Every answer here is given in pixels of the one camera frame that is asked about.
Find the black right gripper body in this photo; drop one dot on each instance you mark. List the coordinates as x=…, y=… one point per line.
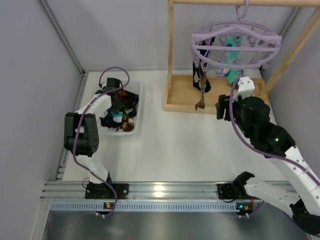
x=222, y=107

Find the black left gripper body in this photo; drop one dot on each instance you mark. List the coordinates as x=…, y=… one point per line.
x=116, y=103

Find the black blue sport sock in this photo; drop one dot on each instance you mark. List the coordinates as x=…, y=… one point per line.
x=132, y=111

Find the brown striped sock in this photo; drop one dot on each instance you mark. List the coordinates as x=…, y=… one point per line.
x=201, y=103

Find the mint green sock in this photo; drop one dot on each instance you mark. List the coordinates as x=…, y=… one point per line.
x=113, y=119
x=232, y=74

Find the red yellow black argyle sock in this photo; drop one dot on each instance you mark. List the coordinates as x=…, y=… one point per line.
x=128, y=98

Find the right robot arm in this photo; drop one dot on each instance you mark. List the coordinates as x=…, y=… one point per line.
x=250, y=118

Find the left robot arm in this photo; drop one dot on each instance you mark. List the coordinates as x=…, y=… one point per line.
x=81, y=135

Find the purple round clip hanger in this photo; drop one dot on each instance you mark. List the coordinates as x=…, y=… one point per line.
x=259, y=45

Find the brown beige checkered sock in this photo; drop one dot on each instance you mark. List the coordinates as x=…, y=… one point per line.
x=128, y=124

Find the white plastic laundry basket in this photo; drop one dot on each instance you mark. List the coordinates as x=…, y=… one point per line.
x=135, y=87

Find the black blue sock right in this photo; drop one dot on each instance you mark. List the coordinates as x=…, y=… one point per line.
x=197, y=70

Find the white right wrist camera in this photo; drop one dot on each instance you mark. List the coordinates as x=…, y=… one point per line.
x=246, y=87

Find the wooden hanger rack frame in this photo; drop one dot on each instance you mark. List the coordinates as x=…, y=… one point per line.
x=179, y=95

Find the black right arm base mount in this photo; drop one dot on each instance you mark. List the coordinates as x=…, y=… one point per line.
x=229, y=192

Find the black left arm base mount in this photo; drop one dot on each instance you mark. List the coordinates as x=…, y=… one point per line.
x=100, y=191

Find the aluminium frame post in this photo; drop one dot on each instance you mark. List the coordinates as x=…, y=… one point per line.
x=61, y=34

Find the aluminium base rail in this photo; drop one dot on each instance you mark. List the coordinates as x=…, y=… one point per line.
x=137, y=190

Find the grey slotted cable duct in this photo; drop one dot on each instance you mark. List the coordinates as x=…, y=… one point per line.
x=144, y=206

